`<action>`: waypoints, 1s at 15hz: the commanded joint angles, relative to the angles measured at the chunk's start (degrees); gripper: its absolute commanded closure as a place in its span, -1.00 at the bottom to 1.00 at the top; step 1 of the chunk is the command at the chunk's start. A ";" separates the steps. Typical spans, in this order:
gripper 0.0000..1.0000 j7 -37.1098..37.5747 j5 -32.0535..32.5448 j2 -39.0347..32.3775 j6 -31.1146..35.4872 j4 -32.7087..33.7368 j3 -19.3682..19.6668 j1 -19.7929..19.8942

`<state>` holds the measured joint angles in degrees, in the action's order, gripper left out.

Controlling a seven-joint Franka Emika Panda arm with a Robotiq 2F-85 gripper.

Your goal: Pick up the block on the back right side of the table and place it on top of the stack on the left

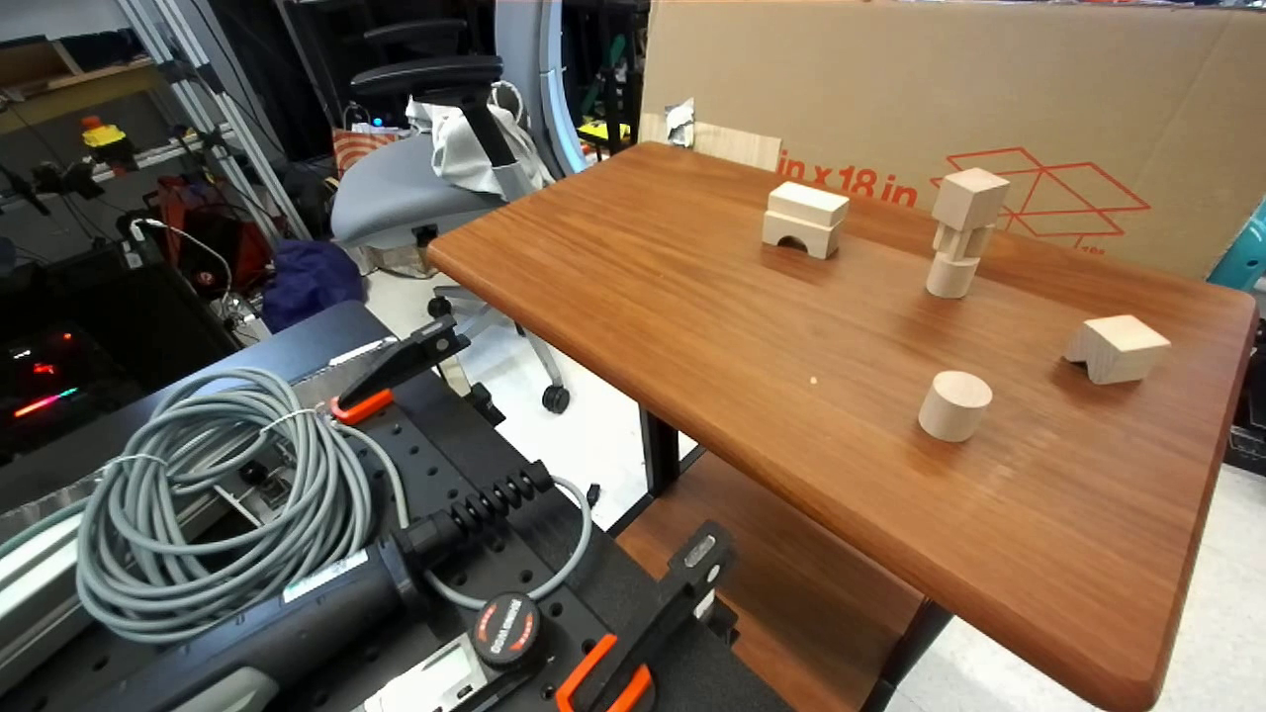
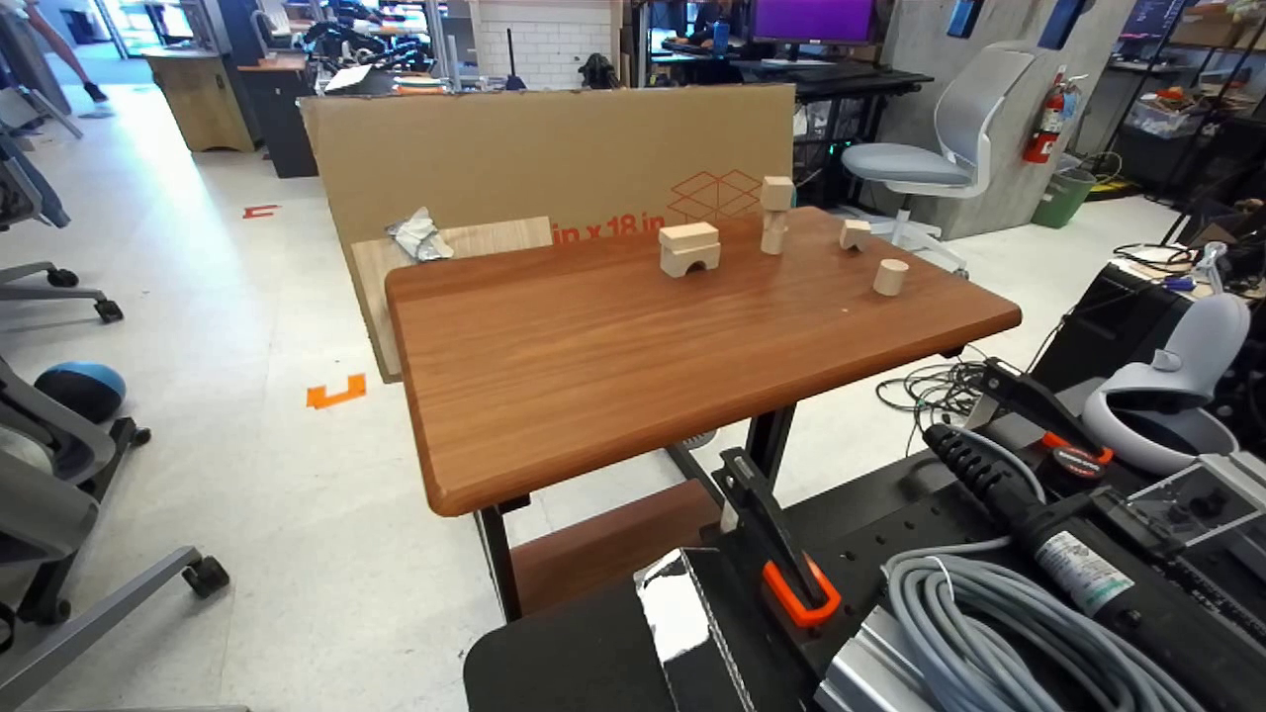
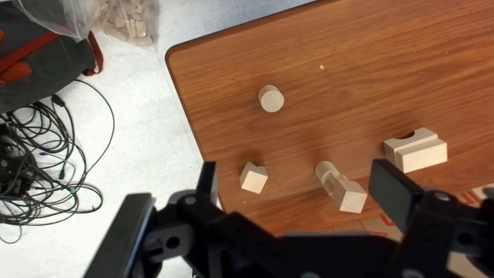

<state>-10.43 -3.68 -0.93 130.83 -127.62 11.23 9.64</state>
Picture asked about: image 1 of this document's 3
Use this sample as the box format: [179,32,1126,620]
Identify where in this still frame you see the flat rectangular wooden block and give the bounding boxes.
[762,179,853,237]

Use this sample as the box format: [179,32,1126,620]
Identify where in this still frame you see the large cardboard box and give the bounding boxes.
[640,0,1266,286]

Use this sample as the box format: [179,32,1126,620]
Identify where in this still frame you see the grey black office chair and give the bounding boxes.
[327,50,576,419]

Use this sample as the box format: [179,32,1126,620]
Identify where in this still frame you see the wide wooden cylinder block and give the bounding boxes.
[915,369,995,447]

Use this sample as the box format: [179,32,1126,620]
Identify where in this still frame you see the short wooden cylinder block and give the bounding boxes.
[921,248,986,302]

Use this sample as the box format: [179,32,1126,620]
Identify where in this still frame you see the small wooden block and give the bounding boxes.
[934,218,995,264]

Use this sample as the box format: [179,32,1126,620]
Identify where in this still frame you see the coiled grey cable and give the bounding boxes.
[72,369,596,647]

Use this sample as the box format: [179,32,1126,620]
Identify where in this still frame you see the wooden cube block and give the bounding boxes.
[928,166,1012,235]

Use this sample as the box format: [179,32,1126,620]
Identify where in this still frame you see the silver foil bag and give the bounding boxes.
[402,92,552,206]

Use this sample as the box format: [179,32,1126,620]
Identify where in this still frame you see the yellow red emergency stop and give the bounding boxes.
[75,113,134,158]

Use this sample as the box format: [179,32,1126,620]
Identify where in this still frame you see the aluminium frame extrusion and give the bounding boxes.
[109,0,315,248]

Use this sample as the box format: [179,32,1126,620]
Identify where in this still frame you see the black clamp orange handle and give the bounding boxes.
[323,311,473,430]
[548,517,734,712]

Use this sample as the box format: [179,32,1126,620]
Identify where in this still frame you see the black table leg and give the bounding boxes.
[635,402,685,501]

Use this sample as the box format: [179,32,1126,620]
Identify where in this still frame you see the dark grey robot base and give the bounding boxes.
[171,531,439,712]

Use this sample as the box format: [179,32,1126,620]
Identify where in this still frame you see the lower wooden shelf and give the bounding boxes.
[607,450,924,712]

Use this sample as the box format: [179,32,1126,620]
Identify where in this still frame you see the black ribbed cable holder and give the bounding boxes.
[390,459,561,572]

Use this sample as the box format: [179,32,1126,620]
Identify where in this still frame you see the dark blue bag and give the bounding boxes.
[258,237,371,334]

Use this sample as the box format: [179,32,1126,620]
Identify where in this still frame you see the black control box red lights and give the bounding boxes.
[0,248,246,468]

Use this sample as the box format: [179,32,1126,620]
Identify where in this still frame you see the white curved tube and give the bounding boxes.
[530,0,594,182]

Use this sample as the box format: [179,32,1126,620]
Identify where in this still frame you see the teal box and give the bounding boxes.
[1202,193,1266,298]

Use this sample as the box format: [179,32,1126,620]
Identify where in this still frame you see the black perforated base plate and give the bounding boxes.
[0,381,795,712]

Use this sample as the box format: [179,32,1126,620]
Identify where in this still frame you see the wide wooden arch block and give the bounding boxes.
[1061,311,1176,389]

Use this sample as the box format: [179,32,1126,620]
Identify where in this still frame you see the small beige box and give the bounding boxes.
[640,94,788,179]

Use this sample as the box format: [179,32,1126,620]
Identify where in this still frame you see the black round red-ringed knob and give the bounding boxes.
[468,593,544,670]

